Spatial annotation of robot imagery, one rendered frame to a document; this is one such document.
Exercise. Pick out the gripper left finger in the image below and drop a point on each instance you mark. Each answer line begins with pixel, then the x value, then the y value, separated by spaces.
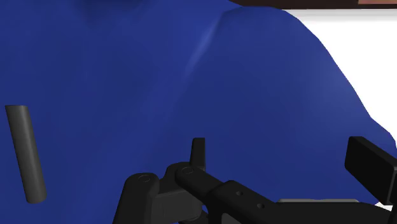
pixel 198 186

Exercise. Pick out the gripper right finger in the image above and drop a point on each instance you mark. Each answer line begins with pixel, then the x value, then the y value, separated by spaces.
pixel 370 166

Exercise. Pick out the blue sofa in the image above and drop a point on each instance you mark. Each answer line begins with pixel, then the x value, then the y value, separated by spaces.
pixel 198 83

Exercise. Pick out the dark grey cylinder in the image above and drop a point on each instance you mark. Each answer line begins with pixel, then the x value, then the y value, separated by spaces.
pixel 26 155

